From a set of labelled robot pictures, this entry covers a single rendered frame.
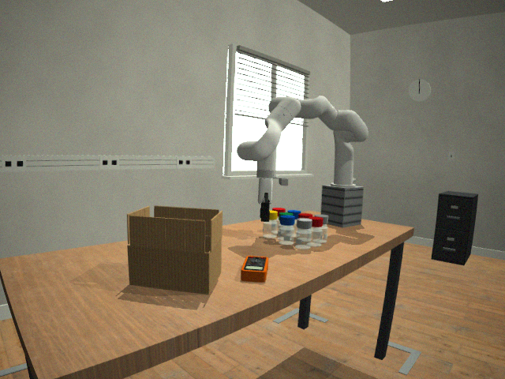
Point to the orange digital multimeter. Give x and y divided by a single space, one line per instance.
254 269

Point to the white bottle with yellow cap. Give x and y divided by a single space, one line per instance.
270 228

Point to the clear bottle with grey cap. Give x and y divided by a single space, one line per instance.
303 234
324 227

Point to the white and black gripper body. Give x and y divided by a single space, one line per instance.
265 186

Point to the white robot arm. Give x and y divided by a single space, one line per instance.
347 127

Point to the brown cardboard box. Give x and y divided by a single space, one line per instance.
169 254

